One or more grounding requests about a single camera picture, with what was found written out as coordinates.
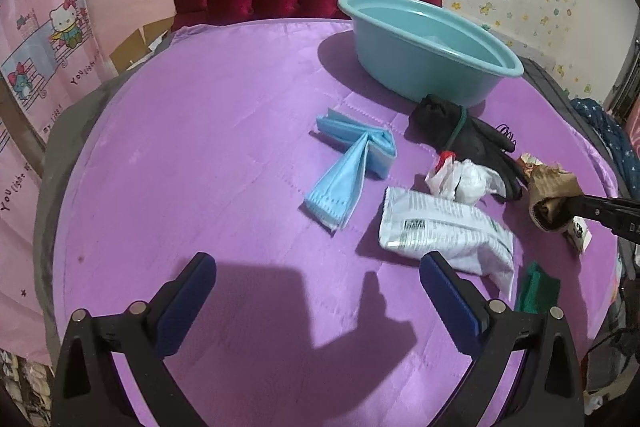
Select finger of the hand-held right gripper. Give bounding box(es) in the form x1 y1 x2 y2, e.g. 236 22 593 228
570 193 640 210
575 207 640 240

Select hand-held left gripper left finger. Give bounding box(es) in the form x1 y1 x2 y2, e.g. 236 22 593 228
50 252 217 427

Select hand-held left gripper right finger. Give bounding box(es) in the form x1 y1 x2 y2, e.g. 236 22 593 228
420 251 586 427

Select white printed packet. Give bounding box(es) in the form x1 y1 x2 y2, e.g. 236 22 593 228
377 187 517 303

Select white plastic bag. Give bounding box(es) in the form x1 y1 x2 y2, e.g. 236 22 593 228
425 152 506 205

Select black gloves with green band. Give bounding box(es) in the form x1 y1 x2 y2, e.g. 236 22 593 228
407 94 531 202

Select stack of blue face masks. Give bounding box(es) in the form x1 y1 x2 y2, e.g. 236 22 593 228
300 107 398 235

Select teal plastic basin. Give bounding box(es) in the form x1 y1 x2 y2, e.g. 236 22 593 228
337 0 525 108

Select small white printed box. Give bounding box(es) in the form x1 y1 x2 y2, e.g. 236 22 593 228
567 217 593 253

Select blue starred cloth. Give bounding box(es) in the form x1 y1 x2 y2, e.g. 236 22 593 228
570 97 640 198

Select printed snack wrapper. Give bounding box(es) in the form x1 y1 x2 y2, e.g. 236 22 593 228
517 152 551 172

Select purple quilted blanket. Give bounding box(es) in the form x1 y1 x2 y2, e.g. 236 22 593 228
50 17 621 427

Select grey bed sheet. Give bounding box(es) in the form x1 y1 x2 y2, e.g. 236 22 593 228
35 32 176 358

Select brown cardboard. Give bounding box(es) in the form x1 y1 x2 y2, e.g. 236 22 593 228
110 18 173 72

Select pink cartoon curtain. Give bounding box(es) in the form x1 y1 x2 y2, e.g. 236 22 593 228
0 0 116 358

